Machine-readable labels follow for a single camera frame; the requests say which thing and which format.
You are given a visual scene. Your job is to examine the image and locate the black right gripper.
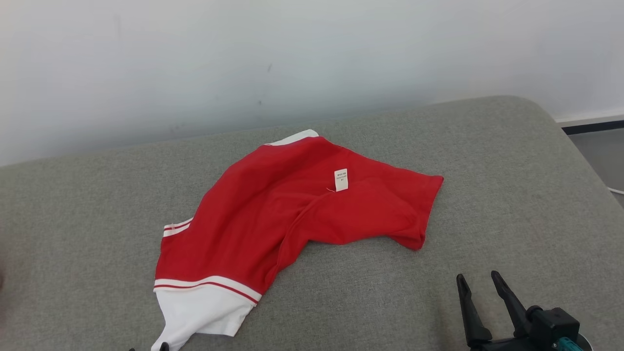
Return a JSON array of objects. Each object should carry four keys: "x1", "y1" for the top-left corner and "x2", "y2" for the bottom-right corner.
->
[{"x1": 456, "y1": 271, "x2": 537, "y2": 351}]

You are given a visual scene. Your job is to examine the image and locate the white and black skirting board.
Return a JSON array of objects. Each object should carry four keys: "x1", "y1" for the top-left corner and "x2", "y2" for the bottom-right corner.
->
[{"x1": 556, "y1": 115, "x2": 624, "y2": 136}]

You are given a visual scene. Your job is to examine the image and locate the red jersey with number print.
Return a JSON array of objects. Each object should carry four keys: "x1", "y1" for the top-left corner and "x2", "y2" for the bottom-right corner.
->
[{"x1": 151, "y1": 129, "x2": 445, "y2": 351}]

